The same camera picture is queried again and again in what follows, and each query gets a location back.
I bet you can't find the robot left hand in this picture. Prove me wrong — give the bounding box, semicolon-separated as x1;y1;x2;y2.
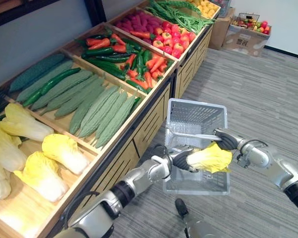
172;148;199;174

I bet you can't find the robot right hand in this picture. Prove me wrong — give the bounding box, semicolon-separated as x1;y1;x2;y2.
213;127;240;151

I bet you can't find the napa cabbage with yellow leaves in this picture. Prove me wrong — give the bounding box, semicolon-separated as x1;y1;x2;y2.
41;133;90;176
13;151;70;203
4;103;55;142
0;125;28;173
187;142;233;174

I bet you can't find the grey plastic shopping basket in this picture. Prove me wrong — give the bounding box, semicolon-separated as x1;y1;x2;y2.
162;98;231;196

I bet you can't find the long wooden produce stand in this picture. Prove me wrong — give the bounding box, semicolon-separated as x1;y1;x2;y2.
0;21;177;238

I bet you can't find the short green cucumber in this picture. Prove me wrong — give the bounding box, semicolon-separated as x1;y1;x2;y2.
130;96;142;115

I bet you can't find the pale green bitter gourd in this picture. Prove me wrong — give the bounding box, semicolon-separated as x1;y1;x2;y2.
77;90;123;138
54;78;105;119
39;74;100;116
95;95;136;149
95;91;129;140
69;85;119;136
30;70;94;111
16;59;74;103

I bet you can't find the short wooden produce stand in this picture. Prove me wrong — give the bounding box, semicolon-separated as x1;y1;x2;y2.
106;0;222;100

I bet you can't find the dark green chili pepper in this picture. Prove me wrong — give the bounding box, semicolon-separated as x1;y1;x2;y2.
142;49;152;64
85;47;114;57
121;37;143;52
125;79;149;94
94;56;130;63
136;51;145;76

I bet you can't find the printed cardboard box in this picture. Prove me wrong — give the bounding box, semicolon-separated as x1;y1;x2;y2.
222;22;272;58

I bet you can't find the plain brown cardboard box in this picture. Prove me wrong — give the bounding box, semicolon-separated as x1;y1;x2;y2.
208;7;237;51

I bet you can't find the long dark green cucumber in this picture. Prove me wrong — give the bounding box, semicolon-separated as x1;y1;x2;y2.
85;57;127;81

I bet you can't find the green bean bunch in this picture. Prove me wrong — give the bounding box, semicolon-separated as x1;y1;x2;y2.
145;0;216;36

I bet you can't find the yellow fruit pile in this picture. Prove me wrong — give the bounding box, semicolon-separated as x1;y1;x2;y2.
188;0;221;19

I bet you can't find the purple sweet potato pile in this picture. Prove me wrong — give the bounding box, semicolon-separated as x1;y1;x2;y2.
114;9;162;44

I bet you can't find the long smooth green cucumber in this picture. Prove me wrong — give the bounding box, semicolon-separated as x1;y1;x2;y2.
22;67;81;108

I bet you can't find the dark green bumpy gourd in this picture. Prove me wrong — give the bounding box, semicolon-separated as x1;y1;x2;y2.
9;53;66;93

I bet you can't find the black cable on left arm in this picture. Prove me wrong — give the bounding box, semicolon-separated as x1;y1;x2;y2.
60;190;100;225

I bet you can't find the black wire basket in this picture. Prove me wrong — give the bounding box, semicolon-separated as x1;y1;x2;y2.
236;12;261;28

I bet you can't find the dark window frame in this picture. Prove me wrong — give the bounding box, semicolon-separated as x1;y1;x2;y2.
0;0;107;31

